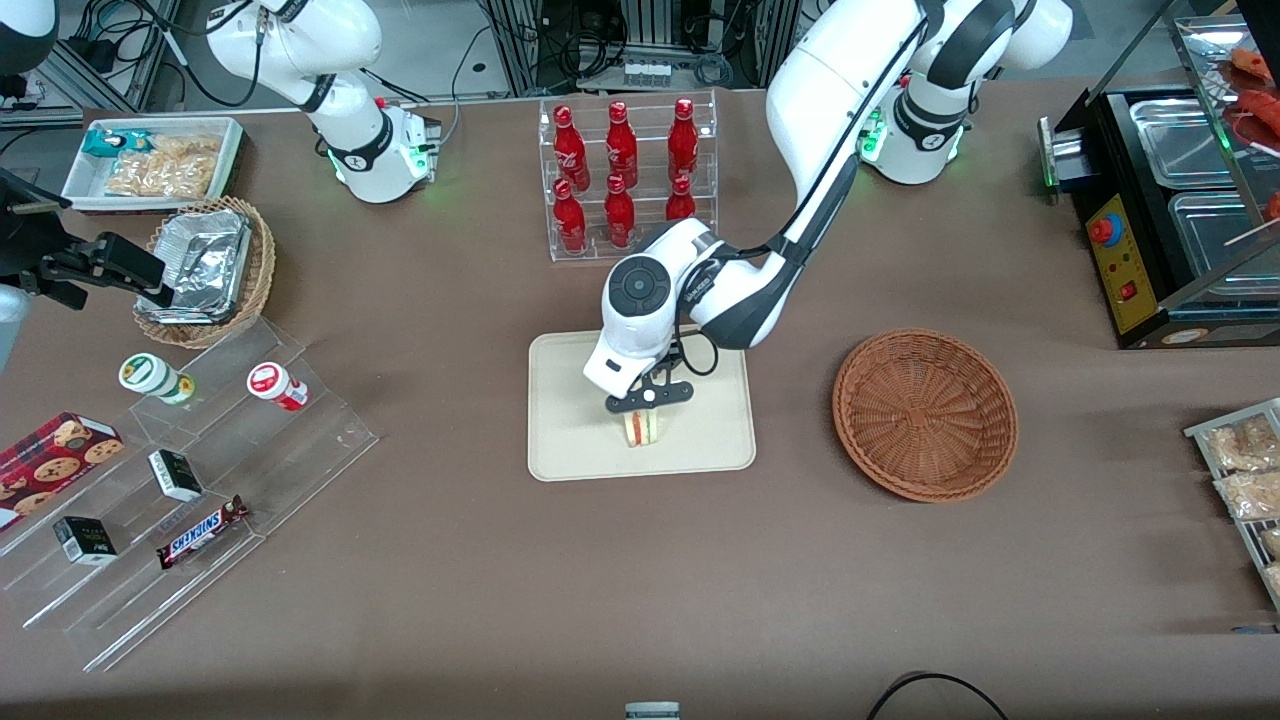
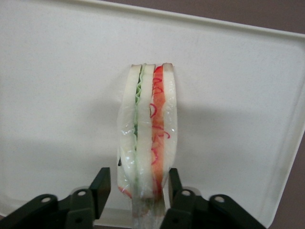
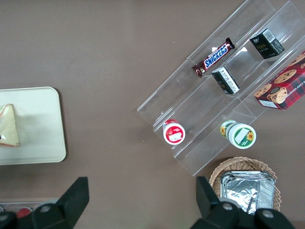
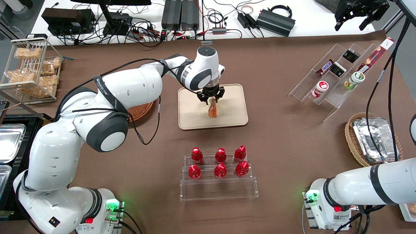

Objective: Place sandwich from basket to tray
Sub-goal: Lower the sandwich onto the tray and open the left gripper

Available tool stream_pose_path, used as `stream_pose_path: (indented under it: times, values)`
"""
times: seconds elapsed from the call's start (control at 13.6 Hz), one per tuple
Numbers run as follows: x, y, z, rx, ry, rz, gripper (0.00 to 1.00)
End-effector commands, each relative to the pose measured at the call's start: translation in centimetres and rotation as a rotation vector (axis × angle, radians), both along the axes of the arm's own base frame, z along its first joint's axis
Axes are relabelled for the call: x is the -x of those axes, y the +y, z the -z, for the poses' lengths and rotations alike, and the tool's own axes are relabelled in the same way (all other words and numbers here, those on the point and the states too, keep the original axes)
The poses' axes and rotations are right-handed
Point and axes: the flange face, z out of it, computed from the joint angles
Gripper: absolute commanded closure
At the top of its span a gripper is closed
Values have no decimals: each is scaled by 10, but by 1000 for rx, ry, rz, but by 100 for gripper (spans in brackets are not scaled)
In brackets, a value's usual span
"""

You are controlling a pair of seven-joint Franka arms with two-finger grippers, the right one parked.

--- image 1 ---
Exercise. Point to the red sausage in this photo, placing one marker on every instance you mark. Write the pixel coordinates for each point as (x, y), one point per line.
(1255, 65)
(1262, 115)

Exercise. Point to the aluminium foil container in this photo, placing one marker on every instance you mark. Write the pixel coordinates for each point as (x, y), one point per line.
(205, 260)

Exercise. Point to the brown wicker basket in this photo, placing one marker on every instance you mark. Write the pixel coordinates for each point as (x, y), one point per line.
(925, 415)

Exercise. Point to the triangle sandwich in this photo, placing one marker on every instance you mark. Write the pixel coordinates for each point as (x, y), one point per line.
(645, 429)

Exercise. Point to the red lid white cup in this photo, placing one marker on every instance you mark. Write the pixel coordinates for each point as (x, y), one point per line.
(272, 383)

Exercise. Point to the clear acrylic bottle rack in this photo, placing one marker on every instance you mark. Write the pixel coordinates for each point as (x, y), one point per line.
(645, 105)

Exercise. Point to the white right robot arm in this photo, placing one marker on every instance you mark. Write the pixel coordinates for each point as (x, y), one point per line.
(340, 40)

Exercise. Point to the red cookie box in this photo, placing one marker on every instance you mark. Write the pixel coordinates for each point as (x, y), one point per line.
(50, 465)

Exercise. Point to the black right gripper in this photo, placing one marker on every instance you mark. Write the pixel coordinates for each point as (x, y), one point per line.
(32, 243)

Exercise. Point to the clear acrylic stepped display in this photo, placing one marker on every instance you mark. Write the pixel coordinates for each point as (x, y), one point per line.
(290, 450)

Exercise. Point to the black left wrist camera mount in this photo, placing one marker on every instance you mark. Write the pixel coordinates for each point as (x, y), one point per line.
(672, 362)

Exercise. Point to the clear bag of crackers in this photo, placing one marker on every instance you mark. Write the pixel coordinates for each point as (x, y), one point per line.
(170, 170)

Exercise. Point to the clear bag of snacks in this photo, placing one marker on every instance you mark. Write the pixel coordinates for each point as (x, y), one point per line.
(1245, 445)
(1252, 495)

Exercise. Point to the small black box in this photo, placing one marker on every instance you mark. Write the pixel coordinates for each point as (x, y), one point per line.
(85, 541)
(175, 476)

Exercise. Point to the small grey device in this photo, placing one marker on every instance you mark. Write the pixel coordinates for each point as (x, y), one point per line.
(652, 711)

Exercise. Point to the Snickers chocolate bar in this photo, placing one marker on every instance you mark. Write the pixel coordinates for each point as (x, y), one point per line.
(200, 533)

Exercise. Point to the white rectangular snack bin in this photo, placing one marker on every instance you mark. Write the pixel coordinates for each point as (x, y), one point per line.
(85, 185)

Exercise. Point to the steel food pan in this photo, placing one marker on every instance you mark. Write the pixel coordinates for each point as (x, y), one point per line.
(1180, 140)
(1215, 245)

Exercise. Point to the black hot food display case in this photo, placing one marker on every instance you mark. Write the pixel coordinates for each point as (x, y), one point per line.
(1120, 275)

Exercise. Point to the teal snack packet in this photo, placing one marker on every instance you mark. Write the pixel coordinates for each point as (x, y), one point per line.
(105, 142)

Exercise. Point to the light wicker basket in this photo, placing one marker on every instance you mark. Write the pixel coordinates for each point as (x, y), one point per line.
(260, 270)

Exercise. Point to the green lid white cup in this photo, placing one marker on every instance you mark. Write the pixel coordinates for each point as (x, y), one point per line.
(148, 375)

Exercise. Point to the beige plastic tray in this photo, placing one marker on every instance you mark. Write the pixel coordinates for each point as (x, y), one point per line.
(575, 440)

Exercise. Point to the aluminium frame rack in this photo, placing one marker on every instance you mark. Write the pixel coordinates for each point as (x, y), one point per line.
(740, 40)

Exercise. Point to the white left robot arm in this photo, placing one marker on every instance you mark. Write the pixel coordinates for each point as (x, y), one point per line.
(830, 90)

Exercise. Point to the red cola bottle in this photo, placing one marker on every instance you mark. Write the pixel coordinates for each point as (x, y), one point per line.
(569, 220)
(619, 215)
(683, 145)
(570, 150)
(681, 202)
(621, 150)

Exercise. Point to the white power strip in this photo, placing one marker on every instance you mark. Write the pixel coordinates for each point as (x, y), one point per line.
(647, 72)

